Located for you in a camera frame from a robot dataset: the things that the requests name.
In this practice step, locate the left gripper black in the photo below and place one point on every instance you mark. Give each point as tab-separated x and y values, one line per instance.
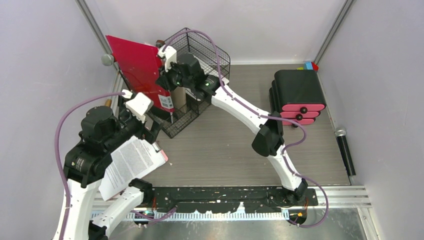
151	134

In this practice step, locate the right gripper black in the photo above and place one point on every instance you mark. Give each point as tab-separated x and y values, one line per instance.
163	80

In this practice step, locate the beige folder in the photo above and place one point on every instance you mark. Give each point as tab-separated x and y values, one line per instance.
179	99

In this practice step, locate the pink clipboard with paper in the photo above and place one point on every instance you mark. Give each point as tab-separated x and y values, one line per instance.
136	158

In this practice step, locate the red notebook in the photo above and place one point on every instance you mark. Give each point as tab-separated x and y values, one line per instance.
140	65

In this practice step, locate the black pink drawer cabinet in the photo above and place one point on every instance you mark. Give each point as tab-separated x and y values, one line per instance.
297	95

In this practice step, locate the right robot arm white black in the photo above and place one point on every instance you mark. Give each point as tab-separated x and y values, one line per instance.
268	135

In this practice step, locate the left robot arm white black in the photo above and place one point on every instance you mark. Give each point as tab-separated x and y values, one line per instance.
85	166

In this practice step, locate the brown object behind organizer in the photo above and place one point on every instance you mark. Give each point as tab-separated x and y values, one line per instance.
159	43

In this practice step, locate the wooden stick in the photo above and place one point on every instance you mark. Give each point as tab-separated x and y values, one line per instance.
108	103

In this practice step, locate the red glitter microphone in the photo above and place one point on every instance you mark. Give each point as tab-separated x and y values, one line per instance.
107	59

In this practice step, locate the colourful toy blocks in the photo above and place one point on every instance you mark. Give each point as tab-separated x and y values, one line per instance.
309	65

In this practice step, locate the black microphone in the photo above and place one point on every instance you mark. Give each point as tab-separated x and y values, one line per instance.
341	138

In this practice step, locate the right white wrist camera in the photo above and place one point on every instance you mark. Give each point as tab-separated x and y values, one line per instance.
169	55

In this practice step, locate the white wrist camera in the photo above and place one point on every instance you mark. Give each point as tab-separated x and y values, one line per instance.
169	55
138	104

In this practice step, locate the black wire mesh organizer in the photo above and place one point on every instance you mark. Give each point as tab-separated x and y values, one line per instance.
199	64

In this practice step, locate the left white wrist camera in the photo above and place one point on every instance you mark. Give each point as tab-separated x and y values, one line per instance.
138	104

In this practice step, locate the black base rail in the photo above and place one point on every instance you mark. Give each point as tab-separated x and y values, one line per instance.
227	199

